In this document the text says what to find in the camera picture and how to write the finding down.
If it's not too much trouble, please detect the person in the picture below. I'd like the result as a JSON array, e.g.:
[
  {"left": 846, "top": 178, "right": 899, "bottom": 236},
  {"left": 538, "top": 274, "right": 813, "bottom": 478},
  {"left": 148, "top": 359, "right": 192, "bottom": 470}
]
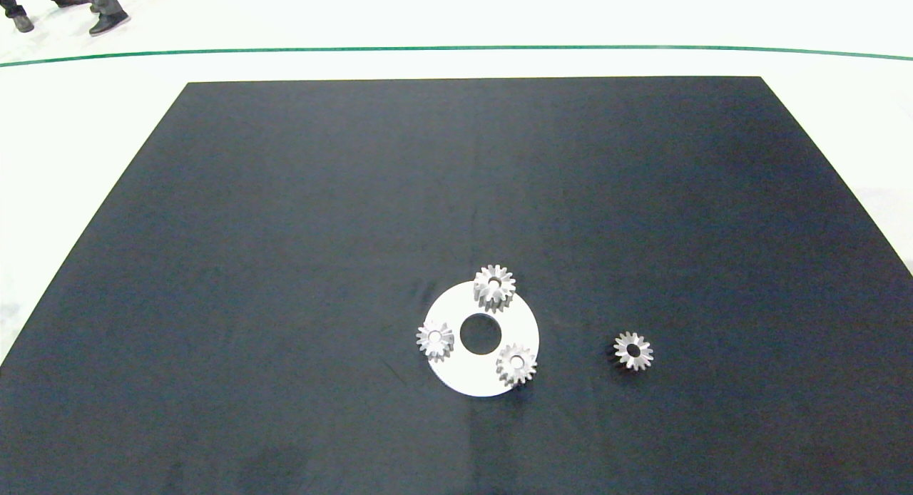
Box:
[
  {"left": 56, "top": 0, "right": 131, "bottom": 37},
  {"left": 0, "top": 0, "right": 71, "bottom": 34}
]

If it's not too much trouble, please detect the round white plate with pins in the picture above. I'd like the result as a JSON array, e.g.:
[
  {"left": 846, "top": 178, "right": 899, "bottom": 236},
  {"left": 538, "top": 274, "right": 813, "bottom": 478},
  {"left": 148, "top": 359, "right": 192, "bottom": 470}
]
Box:
[{"left": 424, "top": 280, "right": 541, "bottom": 398}]

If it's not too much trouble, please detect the small steel gear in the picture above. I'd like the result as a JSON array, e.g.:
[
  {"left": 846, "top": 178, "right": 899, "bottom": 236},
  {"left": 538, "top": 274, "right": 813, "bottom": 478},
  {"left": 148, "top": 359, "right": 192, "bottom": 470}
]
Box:
[
  {"left": 416, "top": 321, "right": 455, "bottom": 362},
  {"left": 613, "top": 331, "right": 654, "bottom": 372},
  {"left": 496, "top": 343, "right": 539, "bottom": 388}
]

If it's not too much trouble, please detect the larger steel gear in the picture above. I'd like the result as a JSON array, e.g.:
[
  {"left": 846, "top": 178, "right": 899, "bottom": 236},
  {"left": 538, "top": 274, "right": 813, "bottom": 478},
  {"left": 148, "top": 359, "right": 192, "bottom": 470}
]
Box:
[{"left": 474, "top": 264, "right": 516, "bottom": 312}]

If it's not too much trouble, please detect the dark rectangular mat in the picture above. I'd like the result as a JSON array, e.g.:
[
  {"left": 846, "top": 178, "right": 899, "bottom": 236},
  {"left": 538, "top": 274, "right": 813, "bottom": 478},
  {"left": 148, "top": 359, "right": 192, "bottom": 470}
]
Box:
[{"left": 0, "top": 76, "right": 913, "bottom": 495}]

